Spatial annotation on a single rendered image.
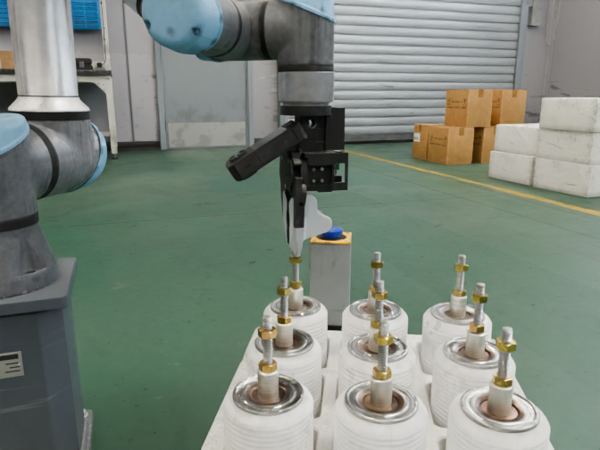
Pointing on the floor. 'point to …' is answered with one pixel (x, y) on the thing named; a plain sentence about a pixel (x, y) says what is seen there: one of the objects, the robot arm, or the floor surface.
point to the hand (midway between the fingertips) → (291, 246)
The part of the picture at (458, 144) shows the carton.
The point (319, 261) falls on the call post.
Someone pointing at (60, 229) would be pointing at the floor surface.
